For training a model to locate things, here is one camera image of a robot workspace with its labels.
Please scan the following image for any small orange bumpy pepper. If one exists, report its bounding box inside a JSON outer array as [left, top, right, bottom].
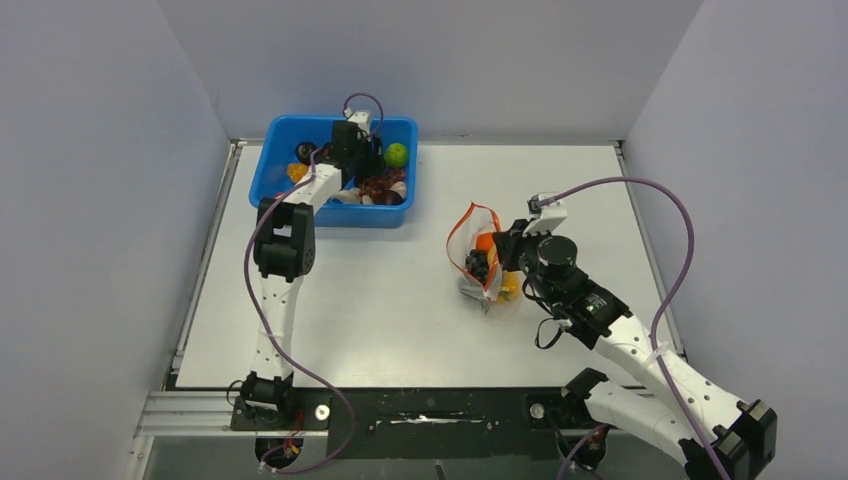
[[286, 162, 310, 184]]

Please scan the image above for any white mushroom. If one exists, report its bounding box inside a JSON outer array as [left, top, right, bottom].
[[331, 188, 374, 205]]

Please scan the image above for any yellow bumpy pepper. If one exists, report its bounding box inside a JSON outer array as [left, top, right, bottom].
[[496, 271, 522, 303]]

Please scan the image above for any green custard apple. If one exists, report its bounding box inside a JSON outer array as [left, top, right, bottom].
[[384, 143, 410, 169]]

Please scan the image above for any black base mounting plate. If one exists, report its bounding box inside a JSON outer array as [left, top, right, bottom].
[[230, 387, 597, 460]]

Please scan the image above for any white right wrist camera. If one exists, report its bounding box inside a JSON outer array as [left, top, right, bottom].
[[522, 192, 568, 237]]

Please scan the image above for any black grape bunch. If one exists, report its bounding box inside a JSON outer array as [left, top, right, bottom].
[[465, 249, 490, 285]]

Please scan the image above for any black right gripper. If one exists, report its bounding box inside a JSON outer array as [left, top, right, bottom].
[[495, 218, 560, 308]]

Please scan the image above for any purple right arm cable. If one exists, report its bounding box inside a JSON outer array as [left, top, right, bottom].
[[529, 176, 733, 480]]

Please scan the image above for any dark eggplant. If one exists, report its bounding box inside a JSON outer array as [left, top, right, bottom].
[[295, 141, 317, 165]]

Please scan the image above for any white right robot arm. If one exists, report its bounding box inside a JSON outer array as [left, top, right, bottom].
[[493, 220, 778, 479]]

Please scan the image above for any blue plastic bin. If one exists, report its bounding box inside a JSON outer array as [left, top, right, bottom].
[[248, 115, 418, 229]]

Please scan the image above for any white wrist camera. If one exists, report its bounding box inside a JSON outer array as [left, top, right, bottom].
[[522, 192, 568, 237], [345, 109, 372, 136]]

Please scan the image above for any red grape bunch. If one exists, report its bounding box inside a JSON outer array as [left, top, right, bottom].
[[360, 169, 407, 201]]

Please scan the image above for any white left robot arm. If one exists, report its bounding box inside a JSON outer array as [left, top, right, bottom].
[[239, 114, 379, 425]]

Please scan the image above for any clear zip top bag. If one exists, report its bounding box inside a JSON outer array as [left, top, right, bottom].
[[445, 202, 522, 314]]

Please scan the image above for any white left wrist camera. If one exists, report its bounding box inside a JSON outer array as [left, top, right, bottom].
[[345, 109, 372, 136]]

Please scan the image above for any dark purple passion fruit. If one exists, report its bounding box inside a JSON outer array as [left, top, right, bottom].
[[374, 190, 405, 206]]

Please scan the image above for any orange fruit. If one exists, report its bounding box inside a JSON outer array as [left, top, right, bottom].
[[475, 232, 496, 254]]

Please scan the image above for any small white garlic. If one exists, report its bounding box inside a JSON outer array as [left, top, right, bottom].
[[390, 181, 408, 200]]

